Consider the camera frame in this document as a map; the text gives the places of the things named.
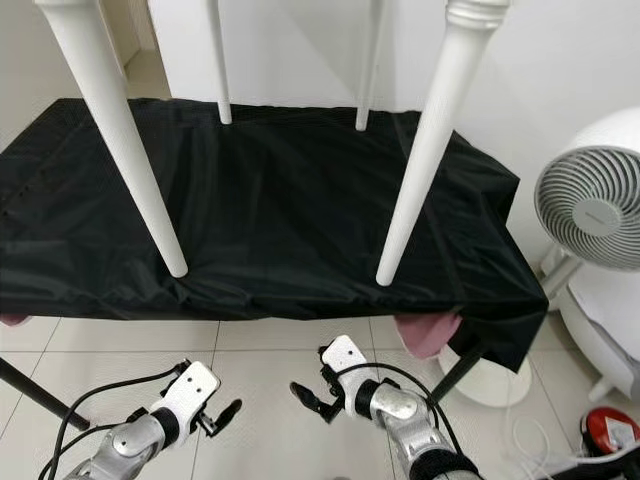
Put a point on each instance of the grey metal table leg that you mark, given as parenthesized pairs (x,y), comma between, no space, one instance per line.
(458,372)

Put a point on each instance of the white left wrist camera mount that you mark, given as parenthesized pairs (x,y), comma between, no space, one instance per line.
(192,388)

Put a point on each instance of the pink fabric item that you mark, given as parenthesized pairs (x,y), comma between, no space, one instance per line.
(428,335)

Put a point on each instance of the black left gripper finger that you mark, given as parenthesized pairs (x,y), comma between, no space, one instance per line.
(228,411)

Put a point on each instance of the black metal rod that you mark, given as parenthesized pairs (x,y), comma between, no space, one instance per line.
(28,392)

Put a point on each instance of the white grey rounded appliance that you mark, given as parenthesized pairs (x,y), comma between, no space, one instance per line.
(610,340)

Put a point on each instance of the white plastic table leg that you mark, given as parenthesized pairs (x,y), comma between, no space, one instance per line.
(370,65)
(120,150)
(440,150)
(220,65)

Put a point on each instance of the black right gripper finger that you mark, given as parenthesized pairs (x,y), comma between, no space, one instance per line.
(310,397)

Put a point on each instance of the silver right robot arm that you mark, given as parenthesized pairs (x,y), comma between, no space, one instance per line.
(410,420)

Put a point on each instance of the white round standing fan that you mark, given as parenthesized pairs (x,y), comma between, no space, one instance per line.
(590,210)

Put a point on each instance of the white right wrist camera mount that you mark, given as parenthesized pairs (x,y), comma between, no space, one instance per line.
(342,355)

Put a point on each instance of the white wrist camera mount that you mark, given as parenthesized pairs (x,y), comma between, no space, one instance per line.
(342,355)
(192,388)

